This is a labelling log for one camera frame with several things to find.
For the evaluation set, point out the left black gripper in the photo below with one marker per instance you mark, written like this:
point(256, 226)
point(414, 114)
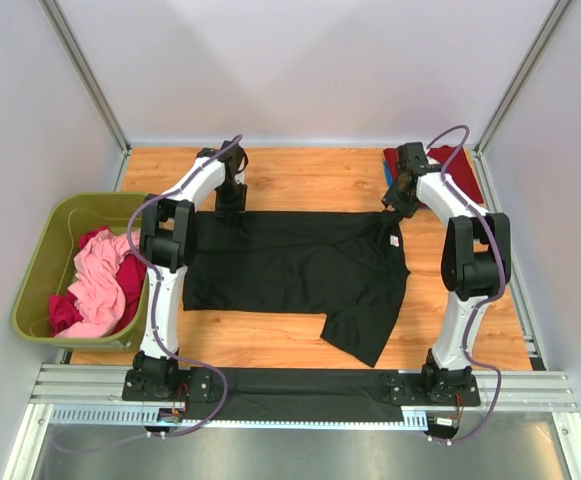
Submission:
point(230, 201)

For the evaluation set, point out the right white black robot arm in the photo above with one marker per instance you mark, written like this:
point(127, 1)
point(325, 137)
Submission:
point(475, 270)

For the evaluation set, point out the aluminium corner post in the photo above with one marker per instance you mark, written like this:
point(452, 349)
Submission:
point(68, 39)
point(530, 61)

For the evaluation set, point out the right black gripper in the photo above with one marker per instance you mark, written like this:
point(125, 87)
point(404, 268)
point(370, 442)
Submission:
point(395, 198)

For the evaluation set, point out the folded dark red shirt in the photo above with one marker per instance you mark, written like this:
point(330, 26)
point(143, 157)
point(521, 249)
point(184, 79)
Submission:
point(460, 169)

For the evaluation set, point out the black t shirt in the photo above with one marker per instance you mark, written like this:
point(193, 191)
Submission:
point(350, 267)

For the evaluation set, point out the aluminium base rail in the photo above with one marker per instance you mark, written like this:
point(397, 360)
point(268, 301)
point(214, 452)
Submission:
point(92, 395)

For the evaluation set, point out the left aluminium corner post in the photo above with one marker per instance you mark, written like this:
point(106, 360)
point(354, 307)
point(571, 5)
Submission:
point(68, 39)

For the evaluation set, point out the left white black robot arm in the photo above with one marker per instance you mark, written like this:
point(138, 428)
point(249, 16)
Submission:
point(167, 246)

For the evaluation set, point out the right aluminium corner post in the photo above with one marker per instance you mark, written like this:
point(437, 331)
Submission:
point(530, 61)

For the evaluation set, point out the magenta shirt in bin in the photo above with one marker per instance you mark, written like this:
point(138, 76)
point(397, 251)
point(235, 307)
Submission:
point(130, 285)

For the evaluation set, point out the olive green plastic bin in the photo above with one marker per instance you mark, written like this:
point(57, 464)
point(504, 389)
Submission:
point(51, 269)

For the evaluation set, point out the folded blue shirt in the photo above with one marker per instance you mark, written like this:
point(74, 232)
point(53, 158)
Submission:
point(388, 174)

